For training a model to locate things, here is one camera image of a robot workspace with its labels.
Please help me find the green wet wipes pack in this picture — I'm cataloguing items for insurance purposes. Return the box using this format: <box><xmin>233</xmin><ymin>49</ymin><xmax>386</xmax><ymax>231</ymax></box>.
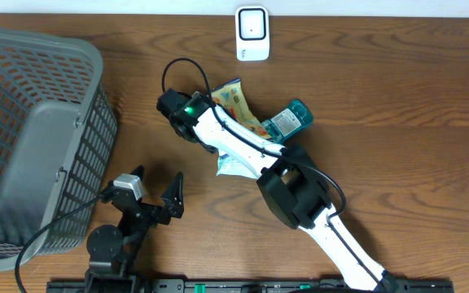
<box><xmin>217</xmin><ymin>151</ymin><xmax>256</xmax><ymax>179</ymax></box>

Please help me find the large snack bag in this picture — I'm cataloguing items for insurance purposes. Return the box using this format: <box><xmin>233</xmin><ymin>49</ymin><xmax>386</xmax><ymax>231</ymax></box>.
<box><xmin>212</xmin><ymin>78</ymin><xmax>271</xmax><ymax>140</ymax></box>

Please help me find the teal mouthwash bottle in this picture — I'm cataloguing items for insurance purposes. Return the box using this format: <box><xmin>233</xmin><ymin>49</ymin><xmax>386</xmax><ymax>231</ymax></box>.
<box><xmin>261</xmin><ymin>99</ymin><xmax>313</xmax><ymax>144</ymax></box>

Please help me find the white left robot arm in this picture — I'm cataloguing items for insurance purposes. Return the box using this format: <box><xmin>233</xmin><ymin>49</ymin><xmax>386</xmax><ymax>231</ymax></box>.
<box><xmin>83</xmin><ymin>165</ymin><xmax>184</xmax><ymax>293</ymax></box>

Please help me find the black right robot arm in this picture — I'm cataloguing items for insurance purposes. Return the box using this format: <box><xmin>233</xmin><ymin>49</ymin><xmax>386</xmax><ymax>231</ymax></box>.
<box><xmin>156</xmin><ymin>90</ymin><xmax>399</xmax><ymax>292</ymax></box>

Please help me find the grey plastic shopping basket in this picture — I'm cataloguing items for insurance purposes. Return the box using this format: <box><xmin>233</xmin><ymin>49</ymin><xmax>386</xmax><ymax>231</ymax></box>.
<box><xmin>0</xmin><ymin>28</ymin><xmax>117</xmax><ymax>271</ymax></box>

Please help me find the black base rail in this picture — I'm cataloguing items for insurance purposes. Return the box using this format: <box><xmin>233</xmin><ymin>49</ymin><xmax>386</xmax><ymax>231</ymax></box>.
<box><xmin>46</xmin><ymin>278</ymin><xmax>455</xmax><ymax>293</ymax></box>

